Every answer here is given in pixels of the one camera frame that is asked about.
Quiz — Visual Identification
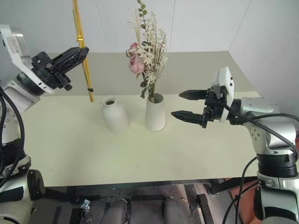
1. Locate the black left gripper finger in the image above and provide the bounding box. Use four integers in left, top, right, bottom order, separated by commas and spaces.
53, 53, 89, 74
51, 46, 90, 67

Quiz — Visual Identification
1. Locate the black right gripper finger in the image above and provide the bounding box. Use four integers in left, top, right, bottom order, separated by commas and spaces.
178, 89, 209, 102
171, 111, 206, 128

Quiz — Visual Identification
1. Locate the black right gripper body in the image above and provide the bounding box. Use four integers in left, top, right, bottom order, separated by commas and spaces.
201, 85, 229, 129

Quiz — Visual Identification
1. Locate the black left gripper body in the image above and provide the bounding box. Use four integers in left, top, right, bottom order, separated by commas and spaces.
31, 51, 73, 91

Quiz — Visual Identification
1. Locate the yellow stem stick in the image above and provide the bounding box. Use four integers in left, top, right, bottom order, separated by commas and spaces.
72, 0, 95, 103

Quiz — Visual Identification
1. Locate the pink dried flower bouquet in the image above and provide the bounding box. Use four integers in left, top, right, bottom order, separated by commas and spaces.
125, 0, 169, 103

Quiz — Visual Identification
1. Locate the white tapered cylinder vase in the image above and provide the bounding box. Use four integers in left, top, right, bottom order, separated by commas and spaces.
145, 92, 166, 132

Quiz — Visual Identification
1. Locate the white bottle-shaped vase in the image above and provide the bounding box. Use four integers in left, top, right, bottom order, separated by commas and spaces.
100, 96, 129, 134

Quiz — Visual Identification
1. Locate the red-brown board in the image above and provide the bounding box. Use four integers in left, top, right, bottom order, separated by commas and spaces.
229, 179, 259, 224

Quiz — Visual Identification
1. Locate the dark grey rounded shape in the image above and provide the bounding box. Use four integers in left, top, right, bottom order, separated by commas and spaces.
104, 200, 132, 224

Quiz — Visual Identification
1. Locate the metal caster wheel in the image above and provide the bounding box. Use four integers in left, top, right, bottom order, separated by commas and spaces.
79, 199, 91, 213

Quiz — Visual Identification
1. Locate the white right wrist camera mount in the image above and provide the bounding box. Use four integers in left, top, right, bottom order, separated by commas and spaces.
211, 66, 235, 124

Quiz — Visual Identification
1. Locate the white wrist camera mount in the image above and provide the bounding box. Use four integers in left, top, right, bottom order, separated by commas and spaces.
0, 24, 57, 95
211, 66, 235, 124

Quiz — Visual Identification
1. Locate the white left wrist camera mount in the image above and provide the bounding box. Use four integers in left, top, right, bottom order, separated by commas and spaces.
0, 24, 57, 95

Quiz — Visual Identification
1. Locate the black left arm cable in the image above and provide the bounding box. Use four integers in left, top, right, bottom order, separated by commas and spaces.
0, 86, 26, 187

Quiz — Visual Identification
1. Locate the black table frame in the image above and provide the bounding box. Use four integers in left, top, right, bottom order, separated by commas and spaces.
43, 176, 259, 224

